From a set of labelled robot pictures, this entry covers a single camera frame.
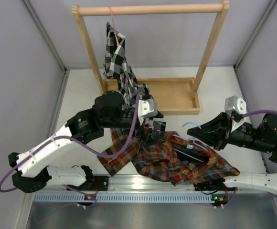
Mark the wooden clothes rack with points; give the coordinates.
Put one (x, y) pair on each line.
(174, 96)

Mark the blue wire hanger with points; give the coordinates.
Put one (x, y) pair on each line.
(193, 144)

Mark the left aluminium frame post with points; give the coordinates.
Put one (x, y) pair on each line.
(42, 31)

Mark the red brown plaid shirt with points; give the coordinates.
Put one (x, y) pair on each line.
(162, 162)

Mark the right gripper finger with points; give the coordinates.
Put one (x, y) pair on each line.
(216, 143)
(213, 129)

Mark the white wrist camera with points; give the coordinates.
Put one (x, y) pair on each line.
(146, 109)
(235, 107)

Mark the pink wire hanger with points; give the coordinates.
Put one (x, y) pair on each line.
(113, 21)

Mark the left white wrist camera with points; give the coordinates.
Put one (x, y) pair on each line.
(146, 109)

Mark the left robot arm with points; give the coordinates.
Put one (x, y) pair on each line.
(32, 171)

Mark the right aluminium frame post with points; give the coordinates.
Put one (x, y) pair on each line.
(253, 36)

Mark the slotted grey cable duct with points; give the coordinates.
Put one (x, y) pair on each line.
(129, 198)

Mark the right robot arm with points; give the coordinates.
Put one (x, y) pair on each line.
(265, 134)

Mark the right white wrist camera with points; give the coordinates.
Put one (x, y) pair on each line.
(235, 107)

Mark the black white checkered shirt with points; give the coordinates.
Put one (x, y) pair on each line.
(116, 67)

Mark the aluminium frame post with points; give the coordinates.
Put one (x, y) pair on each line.
(42, 31)
(253, 36)

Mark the aluminium mounting rail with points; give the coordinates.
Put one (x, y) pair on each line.
(141, 182)

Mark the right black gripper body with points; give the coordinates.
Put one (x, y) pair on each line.
(246, 137)

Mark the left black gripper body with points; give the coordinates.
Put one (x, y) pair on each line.
(139, 132)

